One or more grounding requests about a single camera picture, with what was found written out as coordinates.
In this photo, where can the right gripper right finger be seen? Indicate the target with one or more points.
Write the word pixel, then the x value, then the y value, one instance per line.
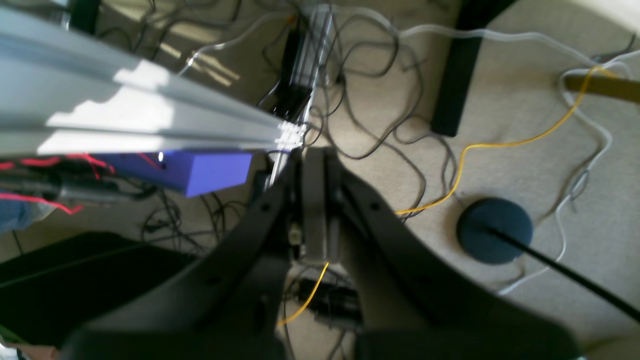
pixel 414 305

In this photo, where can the dark round stand base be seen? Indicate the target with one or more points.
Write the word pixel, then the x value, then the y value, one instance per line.
pixel 487 228

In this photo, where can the aluminium frame rail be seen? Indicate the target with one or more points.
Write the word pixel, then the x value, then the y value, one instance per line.
pixel 64 92

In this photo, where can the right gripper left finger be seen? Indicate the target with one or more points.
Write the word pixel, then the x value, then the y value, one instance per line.
pixel 224 306

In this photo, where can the black floor case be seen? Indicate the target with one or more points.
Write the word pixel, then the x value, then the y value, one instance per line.
pixel 47 293

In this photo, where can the black table leg post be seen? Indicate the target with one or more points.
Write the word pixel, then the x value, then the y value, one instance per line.
pixel 460 64

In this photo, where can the blue box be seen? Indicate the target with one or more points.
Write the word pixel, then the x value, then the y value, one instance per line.
pixel 190 173

